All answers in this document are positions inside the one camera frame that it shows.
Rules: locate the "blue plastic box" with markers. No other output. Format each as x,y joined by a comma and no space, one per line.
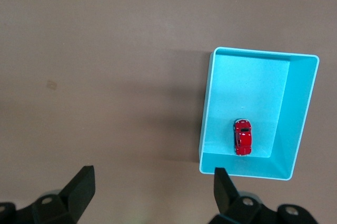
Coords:
250,90

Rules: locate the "red beetle toy car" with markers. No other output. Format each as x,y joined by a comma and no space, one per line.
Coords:
243,140

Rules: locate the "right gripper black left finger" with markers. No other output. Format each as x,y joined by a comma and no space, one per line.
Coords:
76,189

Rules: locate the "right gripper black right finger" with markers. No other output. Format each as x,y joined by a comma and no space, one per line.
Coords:
223,192

